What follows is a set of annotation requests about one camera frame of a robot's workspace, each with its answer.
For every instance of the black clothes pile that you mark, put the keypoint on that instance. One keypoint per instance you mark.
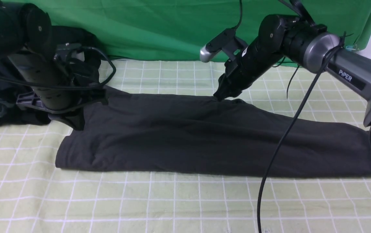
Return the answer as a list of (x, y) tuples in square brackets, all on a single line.
[(10, 113)]

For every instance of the gray long-sleeve top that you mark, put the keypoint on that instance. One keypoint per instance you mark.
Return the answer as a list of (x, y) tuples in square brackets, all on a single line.
[(200, 135)]

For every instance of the green backdrop cloth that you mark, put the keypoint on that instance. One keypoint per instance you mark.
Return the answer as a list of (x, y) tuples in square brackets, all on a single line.
[(167, 30)]

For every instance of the silver wrist camera, camera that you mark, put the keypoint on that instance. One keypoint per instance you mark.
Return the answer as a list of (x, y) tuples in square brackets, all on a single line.
[(226, 41), (75, 61)]

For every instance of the black robot arm, camera right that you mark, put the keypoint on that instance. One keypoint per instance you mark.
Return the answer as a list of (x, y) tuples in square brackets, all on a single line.
[(311, 47)]

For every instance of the light green checkered tablecloth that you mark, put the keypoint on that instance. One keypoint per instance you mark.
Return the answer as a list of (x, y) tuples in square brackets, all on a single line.
[(36, 197)]

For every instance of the black gripper, camera right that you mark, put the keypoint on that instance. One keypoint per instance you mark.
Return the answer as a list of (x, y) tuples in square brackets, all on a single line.
[(232, 82)]

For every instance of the silver wrist camera, camera right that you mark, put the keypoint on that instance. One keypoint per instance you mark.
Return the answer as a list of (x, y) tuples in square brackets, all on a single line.
[(226, 41)]

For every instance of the black robot arm, camera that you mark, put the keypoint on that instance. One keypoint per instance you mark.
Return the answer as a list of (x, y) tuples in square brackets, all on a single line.
[(25, 32), (311, 47)]

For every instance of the blue binder clip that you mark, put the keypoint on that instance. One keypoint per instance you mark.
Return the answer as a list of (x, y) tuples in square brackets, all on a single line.
[(352, 48)]

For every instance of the black robot arm, camera left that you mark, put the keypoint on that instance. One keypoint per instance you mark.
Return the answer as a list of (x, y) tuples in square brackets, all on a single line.
[(25, 32)]

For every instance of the black gripper, camera left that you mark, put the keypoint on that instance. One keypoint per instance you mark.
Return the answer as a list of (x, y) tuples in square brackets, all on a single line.
[(65, 106)]

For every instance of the silver wrist camera, camera left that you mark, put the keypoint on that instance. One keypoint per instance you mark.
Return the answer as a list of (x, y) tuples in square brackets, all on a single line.
[(75, 61)]

